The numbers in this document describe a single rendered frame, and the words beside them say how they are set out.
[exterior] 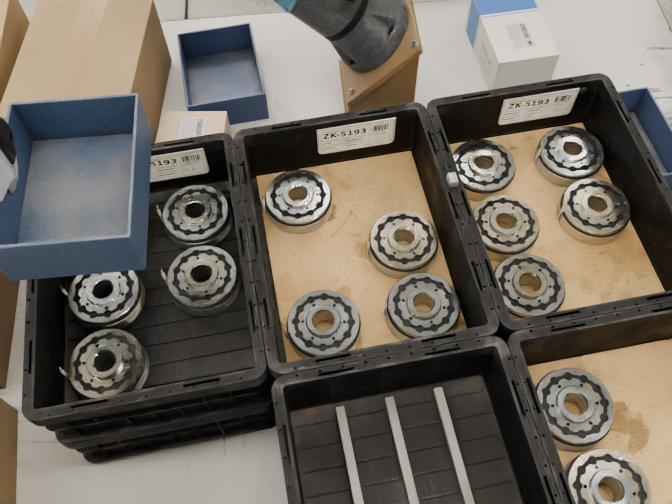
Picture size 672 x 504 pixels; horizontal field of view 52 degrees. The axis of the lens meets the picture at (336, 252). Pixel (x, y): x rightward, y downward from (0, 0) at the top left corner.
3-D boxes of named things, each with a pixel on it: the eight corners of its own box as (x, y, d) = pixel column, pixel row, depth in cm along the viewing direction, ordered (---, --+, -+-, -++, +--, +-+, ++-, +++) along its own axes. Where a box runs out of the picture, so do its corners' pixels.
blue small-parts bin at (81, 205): (31, 140, 86) (8, 102, 80) (152, 131, 86) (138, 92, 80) (9, 281, 76) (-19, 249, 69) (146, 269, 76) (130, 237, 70)
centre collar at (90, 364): (85, 351, 93) (83, 349, 93) (121, 341, 94) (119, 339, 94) (89, 384, 91) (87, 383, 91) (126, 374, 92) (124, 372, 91)
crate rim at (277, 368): (234, 140, 106) (232, 130, 104) (422, 110, 108) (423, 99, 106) (270, 383, 86) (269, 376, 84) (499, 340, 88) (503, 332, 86)
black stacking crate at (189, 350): (61, 208, 112) (34, 165, 102) (241, 178, 114) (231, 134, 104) (58, 447, 92) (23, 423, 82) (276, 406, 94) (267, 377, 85)
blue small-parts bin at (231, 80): (183, 59, 144) (176, 33, 137) (254, 48, 145) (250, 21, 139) (193, 131, 134) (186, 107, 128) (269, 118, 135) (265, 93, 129)
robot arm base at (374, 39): (343, 32, 134) (306, 5, 128) (401, -18, 126) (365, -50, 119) (352, 87, 127) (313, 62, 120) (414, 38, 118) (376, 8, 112)
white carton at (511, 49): (464, 27, 147) (470, -7, 139) (518, 20, 148) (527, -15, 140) (490, 96, 137) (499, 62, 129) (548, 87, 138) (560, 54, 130)
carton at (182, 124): (171, 137, 133) (162, 111, 126) (232, 137, 133) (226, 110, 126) (160, 205, 125) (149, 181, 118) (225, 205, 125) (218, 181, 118)
